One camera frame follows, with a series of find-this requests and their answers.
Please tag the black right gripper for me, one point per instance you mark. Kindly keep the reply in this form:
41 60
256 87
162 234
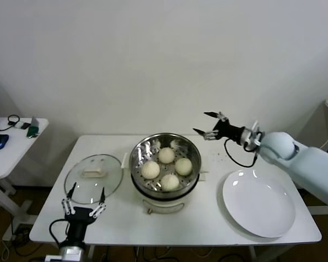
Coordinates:
231 132

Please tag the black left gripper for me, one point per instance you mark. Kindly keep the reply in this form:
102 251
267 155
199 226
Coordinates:
78 221

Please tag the white steamed baozi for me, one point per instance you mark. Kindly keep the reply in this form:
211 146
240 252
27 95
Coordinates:
166 155
150 169
183 166
169 182

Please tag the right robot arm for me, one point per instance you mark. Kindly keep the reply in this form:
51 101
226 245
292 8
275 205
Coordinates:
303 163

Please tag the steel steamer basket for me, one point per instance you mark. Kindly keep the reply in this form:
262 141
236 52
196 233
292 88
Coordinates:
195 161

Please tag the white electric cooker base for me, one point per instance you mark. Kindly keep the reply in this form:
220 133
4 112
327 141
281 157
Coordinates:
161 203

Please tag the white side table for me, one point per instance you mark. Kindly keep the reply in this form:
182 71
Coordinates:
5 163

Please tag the white round plate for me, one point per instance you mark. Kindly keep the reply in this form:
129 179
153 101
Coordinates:
257 202

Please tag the green flat object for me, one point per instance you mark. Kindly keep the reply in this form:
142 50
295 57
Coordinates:
33 128

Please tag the small white adapter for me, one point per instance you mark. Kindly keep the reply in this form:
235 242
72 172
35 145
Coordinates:
17 125

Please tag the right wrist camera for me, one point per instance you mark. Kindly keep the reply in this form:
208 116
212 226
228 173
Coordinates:
252 136

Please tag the white stand frame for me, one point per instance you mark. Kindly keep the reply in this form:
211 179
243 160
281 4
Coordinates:
321 210

